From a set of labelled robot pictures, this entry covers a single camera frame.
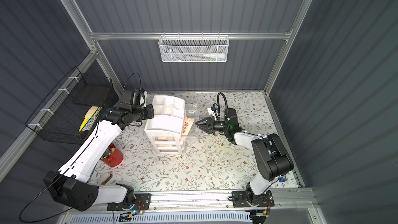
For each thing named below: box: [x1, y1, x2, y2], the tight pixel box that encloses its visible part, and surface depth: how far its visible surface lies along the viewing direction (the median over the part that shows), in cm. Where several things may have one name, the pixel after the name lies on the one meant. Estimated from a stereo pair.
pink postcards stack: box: [182, 117, 195, 136], surface depth 86 cm
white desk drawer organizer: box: [144, 95, 186, 155], surface depth 81 cm
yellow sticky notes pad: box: [84, 106, 99, 119], surface depth 77 cm
